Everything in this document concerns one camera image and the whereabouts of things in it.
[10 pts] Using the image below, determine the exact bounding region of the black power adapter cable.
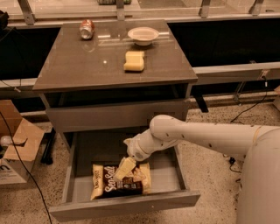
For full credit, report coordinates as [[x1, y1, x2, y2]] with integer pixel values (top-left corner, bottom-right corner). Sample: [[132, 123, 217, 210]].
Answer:
[[222, 69, 270, 183]]

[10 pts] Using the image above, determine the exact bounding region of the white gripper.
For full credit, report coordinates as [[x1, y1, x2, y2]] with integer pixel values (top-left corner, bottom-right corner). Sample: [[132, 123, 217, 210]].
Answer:
[[114, 136, 151, 182]]

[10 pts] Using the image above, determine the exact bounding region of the red soda can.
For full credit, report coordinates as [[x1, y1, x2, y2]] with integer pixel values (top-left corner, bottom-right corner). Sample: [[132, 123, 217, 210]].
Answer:
[[80, 19, 95, 39]]

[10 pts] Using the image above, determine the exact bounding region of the black cable on floor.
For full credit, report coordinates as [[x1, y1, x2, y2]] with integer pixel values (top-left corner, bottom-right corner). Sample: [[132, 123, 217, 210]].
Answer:
[[0, 112, 53, 224]]

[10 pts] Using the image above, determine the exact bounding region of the open grey middle drawer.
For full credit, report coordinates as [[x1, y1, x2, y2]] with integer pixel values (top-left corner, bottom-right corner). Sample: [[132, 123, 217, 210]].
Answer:
[[50, 128, 200, 222]]

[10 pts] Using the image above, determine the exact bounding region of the grey drawer cabinet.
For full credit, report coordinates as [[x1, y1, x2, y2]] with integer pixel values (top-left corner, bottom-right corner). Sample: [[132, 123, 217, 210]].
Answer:
[[32, 19, 199, 147]]

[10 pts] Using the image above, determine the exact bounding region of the cardboard box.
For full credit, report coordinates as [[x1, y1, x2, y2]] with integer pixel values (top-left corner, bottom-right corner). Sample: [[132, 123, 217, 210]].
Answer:
[[0, 100, 45, 185]]

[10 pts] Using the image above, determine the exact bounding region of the yellow sponge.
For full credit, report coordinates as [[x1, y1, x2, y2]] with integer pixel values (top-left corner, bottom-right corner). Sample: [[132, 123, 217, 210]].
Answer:
[[123, 51, 144, 72]]

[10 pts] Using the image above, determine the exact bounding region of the white bowl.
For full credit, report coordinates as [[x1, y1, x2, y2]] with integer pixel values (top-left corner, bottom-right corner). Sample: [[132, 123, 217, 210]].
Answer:
[[128, 27, 159, 46]]

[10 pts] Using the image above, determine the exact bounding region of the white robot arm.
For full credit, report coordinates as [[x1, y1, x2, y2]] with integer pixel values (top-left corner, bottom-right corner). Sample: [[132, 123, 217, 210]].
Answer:
[[114, 115, 280, 224]]

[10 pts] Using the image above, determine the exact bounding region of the closed grey top drawer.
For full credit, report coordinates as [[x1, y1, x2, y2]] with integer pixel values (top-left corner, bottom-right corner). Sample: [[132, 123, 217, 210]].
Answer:
[[46, 100, 189, 133]]

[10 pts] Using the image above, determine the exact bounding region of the brown sea salt chip bag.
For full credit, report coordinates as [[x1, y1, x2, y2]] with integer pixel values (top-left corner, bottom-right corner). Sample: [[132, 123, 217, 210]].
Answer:
[[90, 163, 151, 200]]

